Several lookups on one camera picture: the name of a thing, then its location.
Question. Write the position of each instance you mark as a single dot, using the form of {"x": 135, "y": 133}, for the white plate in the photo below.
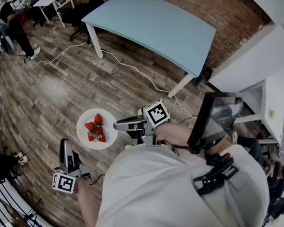
{"x": 108, "y": 116}

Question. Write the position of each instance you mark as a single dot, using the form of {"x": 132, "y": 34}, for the black shoulder harness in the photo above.
{"x": 211, "y": 180}

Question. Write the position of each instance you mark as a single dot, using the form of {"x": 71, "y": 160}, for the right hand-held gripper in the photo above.
{"x": 157, "y": 113}

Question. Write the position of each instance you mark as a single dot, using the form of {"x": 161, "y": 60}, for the black flat monitor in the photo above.
{"x": 198, "y": 122}

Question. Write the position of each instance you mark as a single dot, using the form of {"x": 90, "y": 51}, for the black office chair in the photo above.
{"x": 75, "y": 15}

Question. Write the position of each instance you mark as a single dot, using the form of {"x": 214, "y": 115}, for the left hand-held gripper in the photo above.
{"x": 63, "y": 182}

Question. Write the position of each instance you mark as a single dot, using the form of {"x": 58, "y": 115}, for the small white table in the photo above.
{"x": 47, "y": 1}

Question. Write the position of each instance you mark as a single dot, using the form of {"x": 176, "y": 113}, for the light blue table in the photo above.
{"x": 152, "y": 24}

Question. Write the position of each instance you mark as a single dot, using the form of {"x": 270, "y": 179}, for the person's white shirt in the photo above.
{"x": 158, "y": 191}

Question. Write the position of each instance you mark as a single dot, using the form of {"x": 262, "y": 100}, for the person's left forearm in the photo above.
{"x": 88, "y": 205}

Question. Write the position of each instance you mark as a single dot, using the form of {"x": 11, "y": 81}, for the red strawberry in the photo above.
{"x": 102, "y": 138}
{"x": 91, "y": 137}
{"x": 89, "y": 126}
{"x": 99, "y": 130}
{"x": 98, "y": 119}

